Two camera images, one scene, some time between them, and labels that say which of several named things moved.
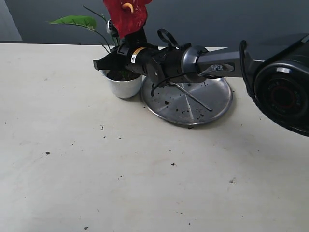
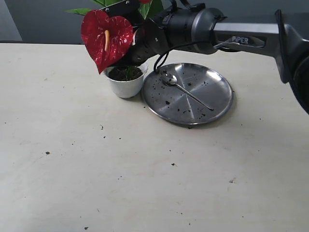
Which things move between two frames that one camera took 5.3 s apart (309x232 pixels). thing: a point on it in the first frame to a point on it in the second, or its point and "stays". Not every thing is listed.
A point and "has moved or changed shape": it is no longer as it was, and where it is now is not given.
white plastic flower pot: x=126 y=84 stays
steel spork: x=178 y=86 stays
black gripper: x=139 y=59 to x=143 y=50
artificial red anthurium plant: x=126 y=14 has moved or changed shape
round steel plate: x=188 y=102 stays
